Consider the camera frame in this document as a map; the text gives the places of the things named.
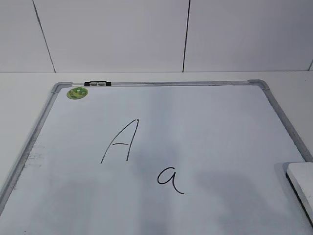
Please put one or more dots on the round green sticker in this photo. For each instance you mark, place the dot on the round green sticker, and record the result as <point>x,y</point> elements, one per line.
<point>77,93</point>

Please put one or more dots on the white board with grey frame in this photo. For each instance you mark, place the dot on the white board with grey frame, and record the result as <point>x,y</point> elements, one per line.
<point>181,158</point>

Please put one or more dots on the black hanging clip on frame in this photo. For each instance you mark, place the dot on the black hanging clip on frame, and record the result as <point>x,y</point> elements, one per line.
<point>97,83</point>

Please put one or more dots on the white whiteboard eraser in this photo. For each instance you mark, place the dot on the white whiteboard eraser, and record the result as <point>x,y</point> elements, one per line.
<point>300,176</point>

